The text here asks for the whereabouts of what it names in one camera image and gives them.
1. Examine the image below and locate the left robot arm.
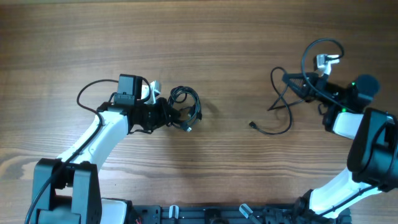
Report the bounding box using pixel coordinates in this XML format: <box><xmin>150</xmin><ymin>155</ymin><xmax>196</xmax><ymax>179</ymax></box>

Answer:
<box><xmin>25</xmin><ymin>74</ymin><xmax>180</xmax><ymax>223</ymax></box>

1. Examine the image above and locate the right camera cable black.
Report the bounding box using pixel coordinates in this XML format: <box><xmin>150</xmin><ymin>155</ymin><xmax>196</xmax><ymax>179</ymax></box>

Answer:
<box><xmin>300</xmin><ymin>38</ymin><xmax>356</xmax><ymax>113</ymax></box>

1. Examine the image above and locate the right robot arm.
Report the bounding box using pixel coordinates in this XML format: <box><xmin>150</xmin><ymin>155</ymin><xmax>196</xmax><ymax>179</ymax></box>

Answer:
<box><xmin>282</xmin><ymin>72</ymin><xmax>397</xmax><ymax>223</ymax></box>

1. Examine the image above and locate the camera cable black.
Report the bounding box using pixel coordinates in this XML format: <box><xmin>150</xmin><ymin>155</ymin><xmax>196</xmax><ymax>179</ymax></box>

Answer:
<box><xmin>300</xmin><ymin>38</ymin><xmax>356</xmax><ymax>113</ymax></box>
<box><xmin>24</xmin><ymin>78</ymin><xmax>121</xmax><ymax>224</ymax></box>

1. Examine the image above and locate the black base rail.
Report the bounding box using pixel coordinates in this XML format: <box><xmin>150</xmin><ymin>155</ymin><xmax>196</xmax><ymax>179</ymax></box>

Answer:
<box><xmin>124</xmin><ymin>203</ymin><xmax>352</xmax><ymax>224</ymax></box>

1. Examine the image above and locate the separated black cable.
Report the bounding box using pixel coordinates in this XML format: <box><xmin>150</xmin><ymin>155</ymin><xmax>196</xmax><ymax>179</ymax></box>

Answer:
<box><xmin>248</xmin><ymin>66</ymin><xmax>315</xmax><ymax>136</ymax></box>

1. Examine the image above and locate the left camera cable black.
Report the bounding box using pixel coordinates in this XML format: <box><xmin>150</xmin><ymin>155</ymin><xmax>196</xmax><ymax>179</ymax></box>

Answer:
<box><xmin>24</xmin><ymin>78</ymin><xmax>121</xmax><ymax>224</ymax></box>

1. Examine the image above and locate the black cable bundle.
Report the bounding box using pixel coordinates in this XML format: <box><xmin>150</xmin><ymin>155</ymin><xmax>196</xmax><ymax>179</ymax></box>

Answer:
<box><xmin>167</xmin><ymin>85</ymin><xmax>203</xmax><ymax>133</ymax></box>

